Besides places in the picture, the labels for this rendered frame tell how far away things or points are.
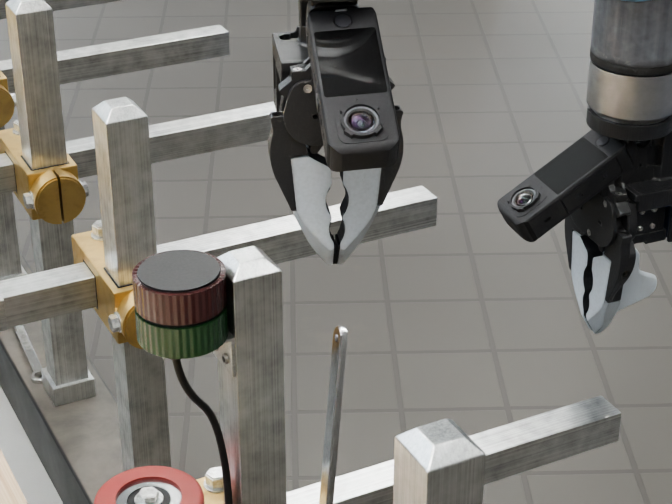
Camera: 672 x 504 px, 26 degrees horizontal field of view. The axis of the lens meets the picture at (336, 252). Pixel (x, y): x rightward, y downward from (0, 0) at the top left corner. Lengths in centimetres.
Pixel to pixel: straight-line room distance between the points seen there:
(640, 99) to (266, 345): 39
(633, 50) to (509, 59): 321
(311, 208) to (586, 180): 30
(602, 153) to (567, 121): 275
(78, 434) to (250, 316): 58
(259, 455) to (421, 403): 176
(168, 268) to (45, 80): 48
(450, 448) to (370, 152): 22
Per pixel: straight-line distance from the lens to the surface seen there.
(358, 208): 100
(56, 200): 141
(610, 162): 122
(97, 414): 153
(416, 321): 302
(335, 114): 90
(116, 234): 119
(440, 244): 331
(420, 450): 75
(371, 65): 92
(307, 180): 99
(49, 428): 152
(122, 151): 116
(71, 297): 125
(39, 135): 141
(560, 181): 122
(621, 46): 117
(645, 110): 119
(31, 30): 137
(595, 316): 129
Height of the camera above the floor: 157
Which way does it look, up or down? 29 degrees down
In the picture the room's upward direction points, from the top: straight up
